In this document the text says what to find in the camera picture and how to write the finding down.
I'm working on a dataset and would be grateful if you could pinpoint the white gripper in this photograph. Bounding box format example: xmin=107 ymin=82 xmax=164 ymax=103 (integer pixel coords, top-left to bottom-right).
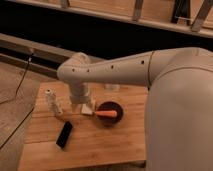
xmin=69 ymin=83 xmax=96 ymax=115

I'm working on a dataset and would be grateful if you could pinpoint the black eraser block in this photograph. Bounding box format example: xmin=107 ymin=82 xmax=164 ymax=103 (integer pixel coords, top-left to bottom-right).
xmin=56 ymin=121 xmax=73 ymax=148

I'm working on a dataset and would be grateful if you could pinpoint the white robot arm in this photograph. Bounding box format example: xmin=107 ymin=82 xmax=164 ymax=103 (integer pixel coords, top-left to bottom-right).
xmin=57 ymin=47 xmax=213 ymax=171

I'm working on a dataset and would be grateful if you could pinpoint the orange carrot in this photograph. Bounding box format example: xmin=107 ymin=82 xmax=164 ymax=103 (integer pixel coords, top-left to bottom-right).
xmin=95 ymin=110 xmax=117 ymax=118

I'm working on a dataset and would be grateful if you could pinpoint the dark round bowl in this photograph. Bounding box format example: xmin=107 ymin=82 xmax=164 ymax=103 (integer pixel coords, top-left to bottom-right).
xmin=95 ymin=101 xmax=123 ymax=127

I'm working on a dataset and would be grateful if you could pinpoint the white plastic bottle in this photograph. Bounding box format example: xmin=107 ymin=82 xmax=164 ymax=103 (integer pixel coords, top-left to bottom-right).
xmin=45 ymin=89 xmax=63 ymax=116

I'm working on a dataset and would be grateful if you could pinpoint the wooden board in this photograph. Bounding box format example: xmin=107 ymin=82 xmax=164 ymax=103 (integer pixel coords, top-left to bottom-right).
xmin=18 ymin=81 xmax=147 ymax=171

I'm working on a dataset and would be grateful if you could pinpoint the black cable left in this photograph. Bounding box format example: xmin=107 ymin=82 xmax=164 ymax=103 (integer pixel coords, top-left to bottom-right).
xmin=0 ymin=49 xmax=37 ymax=149

